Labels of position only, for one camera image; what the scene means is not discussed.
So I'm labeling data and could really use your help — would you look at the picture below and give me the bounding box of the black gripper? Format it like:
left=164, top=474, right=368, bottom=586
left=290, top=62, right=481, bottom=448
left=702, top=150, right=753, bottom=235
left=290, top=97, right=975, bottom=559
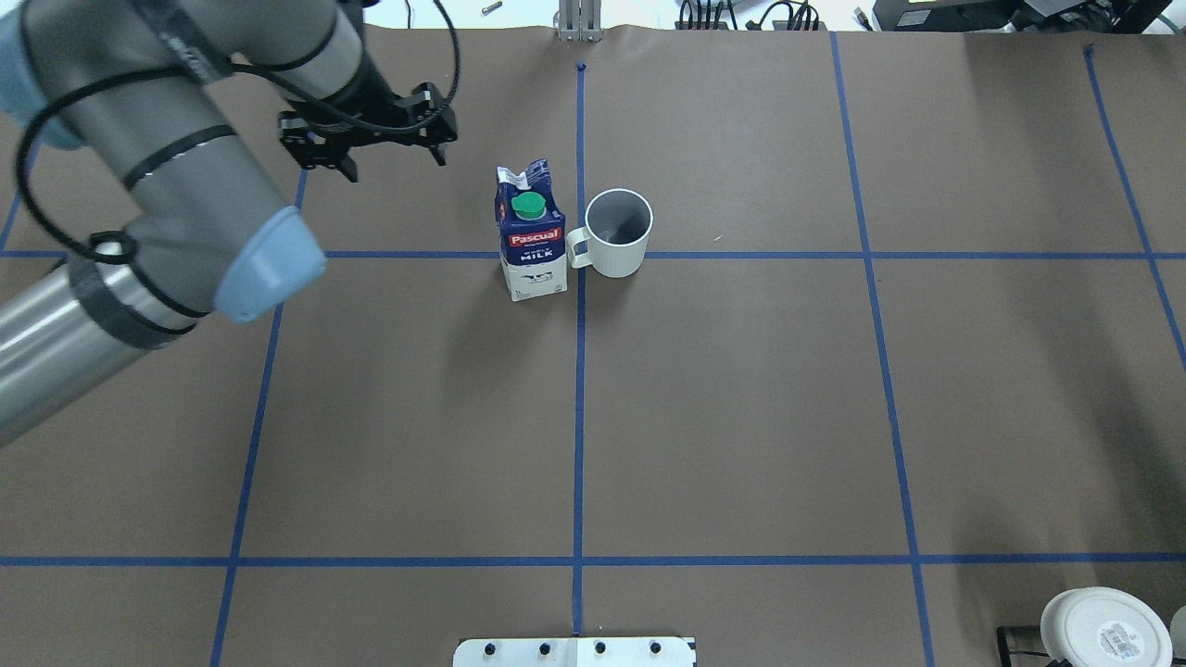
left=278, top=56, right=459, bottom=184

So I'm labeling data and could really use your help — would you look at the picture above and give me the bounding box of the white bowl on rack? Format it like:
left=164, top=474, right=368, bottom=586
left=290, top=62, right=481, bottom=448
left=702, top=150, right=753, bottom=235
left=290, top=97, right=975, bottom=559
left=1041, top=586, right=1174, bottom=666

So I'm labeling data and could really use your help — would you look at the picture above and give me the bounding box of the black wire dish rack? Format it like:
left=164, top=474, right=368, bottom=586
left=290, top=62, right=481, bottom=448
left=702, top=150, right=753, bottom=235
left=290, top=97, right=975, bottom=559
left=995, top=625, right=1069, bottom=667

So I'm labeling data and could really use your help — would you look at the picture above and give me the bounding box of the blue white milk carton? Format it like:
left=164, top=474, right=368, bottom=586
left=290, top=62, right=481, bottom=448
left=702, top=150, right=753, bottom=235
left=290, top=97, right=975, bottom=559
left=493, top=157, right=568, bottom=301

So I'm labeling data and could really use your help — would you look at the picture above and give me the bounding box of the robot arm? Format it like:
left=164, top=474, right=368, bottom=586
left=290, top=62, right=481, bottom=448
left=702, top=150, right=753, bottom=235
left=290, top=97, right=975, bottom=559
left=4, top=1, right=461, bottom=445

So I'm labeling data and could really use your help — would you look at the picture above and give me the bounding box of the aluminium frame post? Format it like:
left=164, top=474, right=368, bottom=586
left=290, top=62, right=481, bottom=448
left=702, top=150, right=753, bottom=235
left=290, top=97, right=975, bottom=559
left=554, top=0, right=604, bottom=43

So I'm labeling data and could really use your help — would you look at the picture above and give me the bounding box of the brown paper table cover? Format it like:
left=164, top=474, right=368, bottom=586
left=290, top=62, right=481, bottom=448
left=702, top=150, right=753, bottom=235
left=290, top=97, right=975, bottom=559
left=4, top=27, right=1182, bottom=666

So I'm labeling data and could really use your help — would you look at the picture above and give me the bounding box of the white handled mug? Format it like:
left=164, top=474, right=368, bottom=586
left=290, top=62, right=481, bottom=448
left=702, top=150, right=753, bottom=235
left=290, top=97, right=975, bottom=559
left=566, top=188, right=655, bottom=279

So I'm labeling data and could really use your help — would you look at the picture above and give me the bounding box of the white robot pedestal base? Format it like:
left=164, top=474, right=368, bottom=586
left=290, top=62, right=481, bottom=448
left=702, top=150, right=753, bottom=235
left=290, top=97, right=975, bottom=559
left=452, top=635, right=699, bottom=666

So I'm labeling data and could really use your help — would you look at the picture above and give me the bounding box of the white mug on rack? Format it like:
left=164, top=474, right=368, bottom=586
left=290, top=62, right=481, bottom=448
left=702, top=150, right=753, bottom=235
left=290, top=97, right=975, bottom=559
left=1168, top=605, right=1186, bottom=661

